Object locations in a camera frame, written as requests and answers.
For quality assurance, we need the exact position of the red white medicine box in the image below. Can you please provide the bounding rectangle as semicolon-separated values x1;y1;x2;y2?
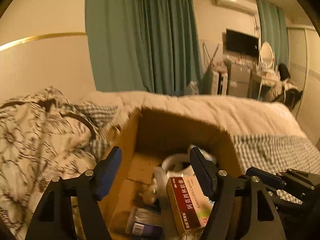
166;176;214;236

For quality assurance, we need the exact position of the white bear plush toy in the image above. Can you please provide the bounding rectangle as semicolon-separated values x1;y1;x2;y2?
139;166;170;209

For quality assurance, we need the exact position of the checkered bed sheet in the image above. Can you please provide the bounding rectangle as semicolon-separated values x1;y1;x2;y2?
231;134;319;174

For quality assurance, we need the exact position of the floral pillow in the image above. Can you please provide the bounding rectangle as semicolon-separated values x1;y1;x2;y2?
0;86;118;240

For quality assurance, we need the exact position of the brown cardboard box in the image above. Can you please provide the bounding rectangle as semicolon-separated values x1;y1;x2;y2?
72;106;245;240

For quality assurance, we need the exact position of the chair with clothes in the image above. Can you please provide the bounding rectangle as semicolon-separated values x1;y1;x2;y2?
264;63;303;111

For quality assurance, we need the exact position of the cream fluffy blanket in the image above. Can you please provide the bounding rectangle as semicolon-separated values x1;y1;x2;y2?
80;91;306;138

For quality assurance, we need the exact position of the white dressing table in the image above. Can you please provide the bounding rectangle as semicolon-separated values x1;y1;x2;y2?
248;70;280;101

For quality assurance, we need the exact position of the grey mini fridge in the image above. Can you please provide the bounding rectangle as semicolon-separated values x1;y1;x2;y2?
225;61;251;98

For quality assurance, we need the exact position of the clear water jug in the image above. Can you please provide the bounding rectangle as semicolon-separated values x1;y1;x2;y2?
184;81;199;95

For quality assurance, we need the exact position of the oval vanity mirror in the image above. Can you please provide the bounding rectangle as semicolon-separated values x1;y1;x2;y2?
259;42;275;70

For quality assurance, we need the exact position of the white crate shelf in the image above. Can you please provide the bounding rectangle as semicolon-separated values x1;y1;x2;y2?
204;68;228;95

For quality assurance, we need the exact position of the white louvered wardrobe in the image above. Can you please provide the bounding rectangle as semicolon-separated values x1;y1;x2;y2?
287;27;319;145

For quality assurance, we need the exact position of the green curtain left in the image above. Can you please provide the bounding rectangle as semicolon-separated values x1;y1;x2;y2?
85;0;203;96

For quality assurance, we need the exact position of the green curtain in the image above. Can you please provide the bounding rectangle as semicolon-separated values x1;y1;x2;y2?
85;0;203;96
256;0;289;65

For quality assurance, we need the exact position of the green curtain right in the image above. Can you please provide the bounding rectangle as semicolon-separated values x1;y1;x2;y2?
256;0;289;65

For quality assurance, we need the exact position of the white air conditioner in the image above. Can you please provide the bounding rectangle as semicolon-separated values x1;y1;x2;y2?
215;0;258;15

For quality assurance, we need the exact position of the black wall television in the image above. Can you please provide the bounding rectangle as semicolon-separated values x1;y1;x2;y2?
226;29;259;58

